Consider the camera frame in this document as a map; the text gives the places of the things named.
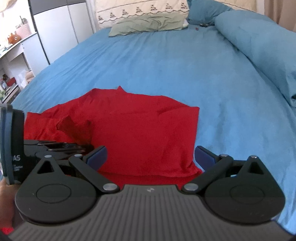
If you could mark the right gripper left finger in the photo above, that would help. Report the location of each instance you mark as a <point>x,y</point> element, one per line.
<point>59,191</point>

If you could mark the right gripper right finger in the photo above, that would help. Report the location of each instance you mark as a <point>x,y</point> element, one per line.
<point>237,191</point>

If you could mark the red small garment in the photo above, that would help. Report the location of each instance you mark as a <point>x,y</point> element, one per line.
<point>150,140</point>

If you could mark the person's left hand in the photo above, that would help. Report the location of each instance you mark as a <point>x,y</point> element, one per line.
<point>7,200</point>

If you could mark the blue bed sheet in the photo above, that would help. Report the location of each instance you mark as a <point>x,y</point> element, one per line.
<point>241,111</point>

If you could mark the white shelf desk unit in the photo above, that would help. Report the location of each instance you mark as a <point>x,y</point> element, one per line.
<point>22,62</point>

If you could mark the orange toy figure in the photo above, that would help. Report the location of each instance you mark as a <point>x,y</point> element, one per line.
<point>13,39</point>

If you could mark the pink basket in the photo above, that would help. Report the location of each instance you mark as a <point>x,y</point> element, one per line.
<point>23,31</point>

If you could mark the white grey wardrobe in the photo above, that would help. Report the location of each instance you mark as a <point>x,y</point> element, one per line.
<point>61,25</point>

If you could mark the blue rolled duvet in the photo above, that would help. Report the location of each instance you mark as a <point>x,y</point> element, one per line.
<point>270,47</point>

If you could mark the cream embroidered pillow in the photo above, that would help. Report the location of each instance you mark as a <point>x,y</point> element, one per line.
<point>108,13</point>

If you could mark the blue pillow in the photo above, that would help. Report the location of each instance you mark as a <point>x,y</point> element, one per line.
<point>205,12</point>

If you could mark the green pillow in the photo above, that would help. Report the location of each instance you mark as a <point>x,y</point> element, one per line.
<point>149,23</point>

